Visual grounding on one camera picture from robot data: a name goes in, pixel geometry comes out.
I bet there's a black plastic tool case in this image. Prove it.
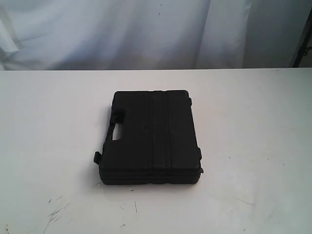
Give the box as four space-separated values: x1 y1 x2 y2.
94 90 203 185

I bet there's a black stand pole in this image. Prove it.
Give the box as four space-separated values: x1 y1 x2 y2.
292 10 312 68

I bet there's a white backdrop cloth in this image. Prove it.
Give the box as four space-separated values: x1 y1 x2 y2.
0 0 312 70

